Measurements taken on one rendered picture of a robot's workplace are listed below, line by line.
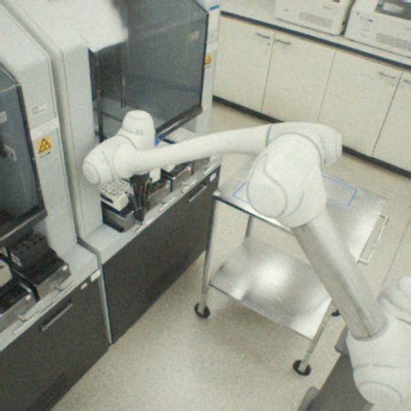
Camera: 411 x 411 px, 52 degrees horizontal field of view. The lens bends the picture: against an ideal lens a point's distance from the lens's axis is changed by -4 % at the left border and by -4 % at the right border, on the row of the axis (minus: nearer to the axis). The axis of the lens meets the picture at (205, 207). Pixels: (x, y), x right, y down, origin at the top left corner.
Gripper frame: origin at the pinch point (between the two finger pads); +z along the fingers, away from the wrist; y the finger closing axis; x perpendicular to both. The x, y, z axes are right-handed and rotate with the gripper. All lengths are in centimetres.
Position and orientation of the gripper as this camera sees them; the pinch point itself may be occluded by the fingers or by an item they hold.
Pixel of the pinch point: (139, 213)
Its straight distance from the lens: 161.9
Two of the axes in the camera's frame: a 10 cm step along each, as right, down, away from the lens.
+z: -0.8, 7.6, 6.5
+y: -5.5, 5.1, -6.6
